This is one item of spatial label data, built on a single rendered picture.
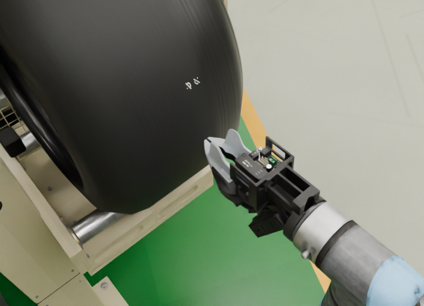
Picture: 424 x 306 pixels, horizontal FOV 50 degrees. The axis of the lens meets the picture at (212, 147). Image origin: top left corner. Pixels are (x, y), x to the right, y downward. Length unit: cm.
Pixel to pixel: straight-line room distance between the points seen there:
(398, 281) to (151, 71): 39
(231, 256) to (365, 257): 137
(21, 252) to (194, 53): 60
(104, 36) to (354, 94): 199
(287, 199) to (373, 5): 252
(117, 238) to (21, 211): 21
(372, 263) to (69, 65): 43
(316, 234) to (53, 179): 77
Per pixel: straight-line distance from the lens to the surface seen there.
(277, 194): 59
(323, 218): 57
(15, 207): 91
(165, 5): 62
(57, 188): 117
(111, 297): 187
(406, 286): 56
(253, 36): 268
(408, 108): 251
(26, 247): 103
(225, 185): 66
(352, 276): 56
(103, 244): 101
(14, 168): 106
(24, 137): 113
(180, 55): 62
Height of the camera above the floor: 177
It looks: 55 degrees down
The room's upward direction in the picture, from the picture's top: straight up
